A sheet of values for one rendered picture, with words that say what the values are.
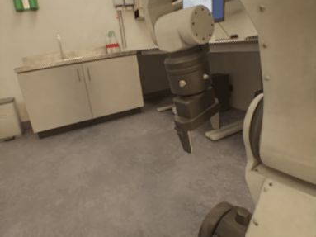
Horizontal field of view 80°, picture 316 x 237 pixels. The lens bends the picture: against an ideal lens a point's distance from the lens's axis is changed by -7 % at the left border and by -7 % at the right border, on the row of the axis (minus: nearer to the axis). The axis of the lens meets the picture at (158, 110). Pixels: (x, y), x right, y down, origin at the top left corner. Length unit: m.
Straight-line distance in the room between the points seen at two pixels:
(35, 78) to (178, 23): 1.92
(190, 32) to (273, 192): 0.31
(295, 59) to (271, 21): 0.05
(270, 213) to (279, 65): 0.25
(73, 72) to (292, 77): 2.04
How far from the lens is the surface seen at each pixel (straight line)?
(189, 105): 0.41
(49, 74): 2.18
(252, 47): 1.11
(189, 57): 0.39
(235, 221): 0.76
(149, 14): 0.42
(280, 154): 0.34
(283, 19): 0.28
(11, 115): 2.63
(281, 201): 0.41
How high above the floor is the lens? 0.77
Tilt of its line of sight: 18 degrees down
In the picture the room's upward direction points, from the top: 7 degrees counter-clockwise
